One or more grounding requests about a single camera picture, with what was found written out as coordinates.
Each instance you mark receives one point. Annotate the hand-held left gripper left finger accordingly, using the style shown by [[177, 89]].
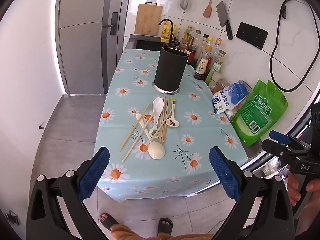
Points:
[[95, 173]]

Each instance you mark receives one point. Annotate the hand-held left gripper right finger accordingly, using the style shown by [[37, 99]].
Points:
[[225, 175]]

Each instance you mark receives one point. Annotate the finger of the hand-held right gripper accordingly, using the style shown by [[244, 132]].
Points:
[[278, 136], [277, 148]]

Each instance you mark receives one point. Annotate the large white ceramic spoon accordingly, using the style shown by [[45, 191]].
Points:
[[157, 150]]

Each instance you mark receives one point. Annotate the patterned ceramic spoon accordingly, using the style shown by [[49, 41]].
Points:
[[172, 123]]

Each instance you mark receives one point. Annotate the pile of wooden chopsticks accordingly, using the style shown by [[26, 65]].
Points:
[[163, 127]]

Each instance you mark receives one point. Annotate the black cylindrical utensil holder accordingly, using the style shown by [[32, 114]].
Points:
[[170, 70]]

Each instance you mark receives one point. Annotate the person's right forearm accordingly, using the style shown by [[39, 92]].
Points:
[[312, 212]]

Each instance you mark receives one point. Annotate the person's right hand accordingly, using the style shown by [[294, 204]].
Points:
[[293, 190]]

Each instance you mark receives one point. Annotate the green sugar bag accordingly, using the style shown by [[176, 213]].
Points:
[[260, 115]]

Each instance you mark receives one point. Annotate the person's left slippered foot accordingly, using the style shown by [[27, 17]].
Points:
[[108, 221]]

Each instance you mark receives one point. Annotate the person's slippered foot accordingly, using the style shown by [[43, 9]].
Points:
[[108, 221], [165, 226]]

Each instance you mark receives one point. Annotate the white and blue salt bag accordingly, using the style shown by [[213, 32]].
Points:
[[225, 100]]

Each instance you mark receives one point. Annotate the small black door stop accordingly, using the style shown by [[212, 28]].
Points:
[[41, 127]]

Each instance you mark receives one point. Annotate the brown seasoning jar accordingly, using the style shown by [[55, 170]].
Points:
[[223, 83]]

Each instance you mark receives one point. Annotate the person's right slippered foot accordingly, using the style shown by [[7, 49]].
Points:
[[165, 226]]

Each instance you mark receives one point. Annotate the white lidded seasoning jar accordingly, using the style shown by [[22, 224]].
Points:
[[215, 80]]

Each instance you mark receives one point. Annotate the black metal clip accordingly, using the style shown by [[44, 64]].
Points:
[[12, 217]]

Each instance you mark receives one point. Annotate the blue daisy print tablecloth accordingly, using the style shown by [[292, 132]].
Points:
[[125, 80]]

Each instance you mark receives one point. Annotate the cluster of condiment bottles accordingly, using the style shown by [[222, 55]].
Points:
[[202, 65]]

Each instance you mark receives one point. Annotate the grey door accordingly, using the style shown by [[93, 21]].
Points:
[[82, 55]]

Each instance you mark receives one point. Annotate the dark kitchen sink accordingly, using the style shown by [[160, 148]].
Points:
[[147, 45]]

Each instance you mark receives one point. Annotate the black faucet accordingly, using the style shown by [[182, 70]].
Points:
[[172, 30]]

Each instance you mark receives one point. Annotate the yellow dish soap bottle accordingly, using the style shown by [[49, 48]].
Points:
[[165, 33]]

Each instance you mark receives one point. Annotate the wooden cutting board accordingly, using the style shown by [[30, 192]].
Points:
[[147, 20]]

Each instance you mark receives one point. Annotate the black wall outlet panel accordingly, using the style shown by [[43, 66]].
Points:
[[252, 35]]

